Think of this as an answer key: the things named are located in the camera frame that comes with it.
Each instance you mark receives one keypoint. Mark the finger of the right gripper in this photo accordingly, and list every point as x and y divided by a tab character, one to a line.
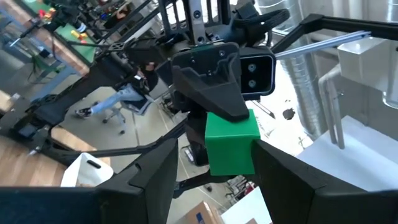
196	140
214	93

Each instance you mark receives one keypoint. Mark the green topped table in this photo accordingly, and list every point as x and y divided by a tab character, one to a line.
81	46

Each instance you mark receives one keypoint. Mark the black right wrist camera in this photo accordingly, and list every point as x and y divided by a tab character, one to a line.
258	71

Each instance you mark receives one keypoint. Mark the person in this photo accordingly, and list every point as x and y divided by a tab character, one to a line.
124	95

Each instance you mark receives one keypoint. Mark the silver ventilation duct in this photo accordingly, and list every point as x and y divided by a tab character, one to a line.
301	93

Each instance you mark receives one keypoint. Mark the green cube block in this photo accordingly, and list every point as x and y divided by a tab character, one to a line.
231	146

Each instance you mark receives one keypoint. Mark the blue-grey table frame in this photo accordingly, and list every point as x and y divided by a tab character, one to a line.
49	88

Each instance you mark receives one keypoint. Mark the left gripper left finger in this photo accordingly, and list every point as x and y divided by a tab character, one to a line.
146	186

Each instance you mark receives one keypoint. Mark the office chair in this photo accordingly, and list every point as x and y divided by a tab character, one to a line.
136	107

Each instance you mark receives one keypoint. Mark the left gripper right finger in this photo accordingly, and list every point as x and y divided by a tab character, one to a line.
295	193

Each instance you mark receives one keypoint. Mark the white plastic bin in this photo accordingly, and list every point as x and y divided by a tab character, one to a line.
84	171

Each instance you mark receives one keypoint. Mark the cardboard box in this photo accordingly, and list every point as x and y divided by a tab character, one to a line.
200	214

